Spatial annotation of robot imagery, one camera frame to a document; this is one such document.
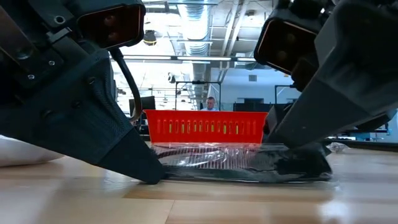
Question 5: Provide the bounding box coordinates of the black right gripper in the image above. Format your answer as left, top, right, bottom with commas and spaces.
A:
266, 0, 398, 149

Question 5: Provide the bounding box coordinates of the small crinkled silver packet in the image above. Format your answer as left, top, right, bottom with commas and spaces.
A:
326, 142, 349, 153

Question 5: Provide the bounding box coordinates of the white vanity pack bag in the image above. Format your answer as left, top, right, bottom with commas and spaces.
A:
0, 135, 65, 168

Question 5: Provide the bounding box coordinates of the black comb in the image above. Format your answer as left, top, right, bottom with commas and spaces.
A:
152, 142, 333, 184

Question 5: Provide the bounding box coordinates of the person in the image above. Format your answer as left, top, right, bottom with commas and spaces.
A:
200, 96, 220, 112

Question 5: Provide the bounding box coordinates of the red plastic slotted basket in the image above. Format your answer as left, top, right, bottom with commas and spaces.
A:
143, 109, 269, 146

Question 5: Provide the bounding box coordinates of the black computer monitor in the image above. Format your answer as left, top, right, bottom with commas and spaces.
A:
128, 95, 156, 125

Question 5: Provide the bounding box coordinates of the long linear light bar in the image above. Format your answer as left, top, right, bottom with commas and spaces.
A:
119, 55, 265, 63

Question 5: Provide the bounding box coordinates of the black robot station frame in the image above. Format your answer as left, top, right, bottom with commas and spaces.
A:
274, 83, 300, 105
174, 80, 223, 111

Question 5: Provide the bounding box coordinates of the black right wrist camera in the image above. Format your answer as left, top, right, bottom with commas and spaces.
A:
253, 17, 326, 76

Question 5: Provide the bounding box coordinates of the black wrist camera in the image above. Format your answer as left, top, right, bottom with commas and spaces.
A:
253, 17, 326, 76
76, 2, 146, 50

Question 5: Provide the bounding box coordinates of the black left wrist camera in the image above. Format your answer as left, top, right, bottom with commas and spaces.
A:
76, 2, 146, 50

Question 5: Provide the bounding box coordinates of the black ceiling cord reel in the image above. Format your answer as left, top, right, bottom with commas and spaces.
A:
142, 29, 158, 47

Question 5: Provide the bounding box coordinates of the silver ventilation duct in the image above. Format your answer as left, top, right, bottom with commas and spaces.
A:
177, 0, 216, 110

